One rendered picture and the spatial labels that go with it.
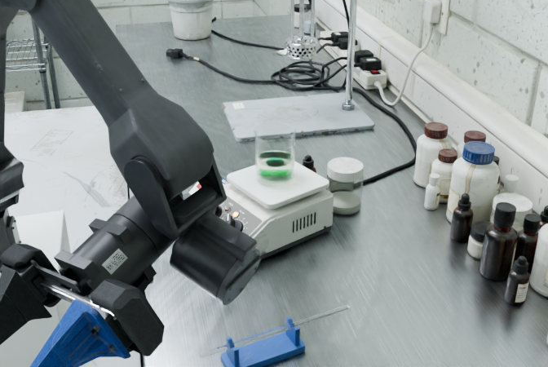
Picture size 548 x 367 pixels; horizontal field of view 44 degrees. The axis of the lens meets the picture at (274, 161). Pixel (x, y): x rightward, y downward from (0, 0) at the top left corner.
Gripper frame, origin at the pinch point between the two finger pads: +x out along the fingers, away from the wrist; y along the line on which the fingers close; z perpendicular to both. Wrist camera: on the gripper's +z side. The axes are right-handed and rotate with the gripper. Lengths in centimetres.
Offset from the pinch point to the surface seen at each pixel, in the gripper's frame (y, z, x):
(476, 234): -6, 38, -54
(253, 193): 19.3, 22.0, -39.6
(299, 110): 48, 38, -81
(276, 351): 2.2, 27.5, -20.4
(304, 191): 14, 25, -45
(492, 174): -5, 35, -64
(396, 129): 28, 46, -86
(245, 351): 5.1, 26.2, -18.3
